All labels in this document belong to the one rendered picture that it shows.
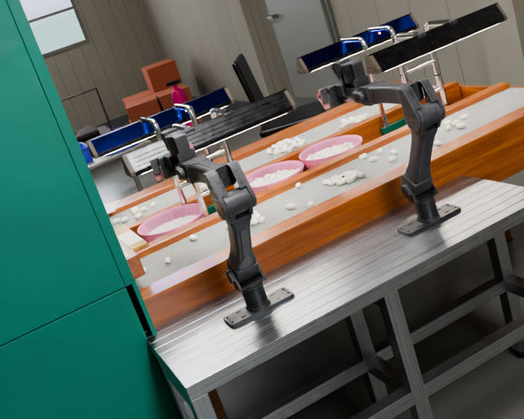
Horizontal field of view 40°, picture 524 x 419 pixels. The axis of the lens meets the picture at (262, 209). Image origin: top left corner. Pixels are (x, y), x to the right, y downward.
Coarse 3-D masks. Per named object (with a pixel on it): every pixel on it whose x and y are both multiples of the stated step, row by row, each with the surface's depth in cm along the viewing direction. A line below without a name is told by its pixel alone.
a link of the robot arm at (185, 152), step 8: (168, 136) 203; (176, 136) 200; (184, 136) 201; (168, 144) 203; (176, 144) 200; (184, 144) 201; (176, 152) 203; (184, 152) 201; (192, 152) 202; (184, 160) 202; (176, 168) 201; (184, 176) 198
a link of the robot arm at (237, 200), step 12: (228, 192) 178; (240, 192) 178; (228, 204) 176; (240, 204) 177; (252, 204) 179; (240, 216) 181; (228, 228) 187; (240, 228) 183; (240, 240) 186; (240, 252) 189; (252, 252) 192; (228, 264) 198; (240, 264) 192; (252, 264) 195; (240, 276) 195; (252, 276) 198
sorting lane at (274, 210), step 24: (504, 96) 294; (480, 120) 275; (408, 144) 275; (336, 168) 274; (360, 168) 266; (384, 168) 257; (288, 192) 266; (312, 192) 257; (336, 192) 249; (264, 216) 249; (288, 216) 242; (216, 240) 242; (144, 264) 242; (168, 264) 235
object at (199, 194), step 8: (216, 112) 250; (224, 112) 243; (232, 112) 242; (184, 128) 239; (192, 128) 237; (224, 144) 260; (216, 152) 260; (224, 152) 261; (232, 160) 264; (192, 184) 258; (200, 192) 260; (208, 192) 261; (200, 200) 260; (200, 208) 262
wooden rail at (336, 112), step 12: (336, 108) 358; (348, 108) 351; (312, 120) 351; (324, 120) 347; (288, 132) 342; (300, 132) 342; (252, 144) 343; (264, 144) 336; (240, 156) 332; (168, 180) 328; (180, 180) 322; (144, 192) 322; (156, 192) 318; (120, 204) 317; (132, 204) 314
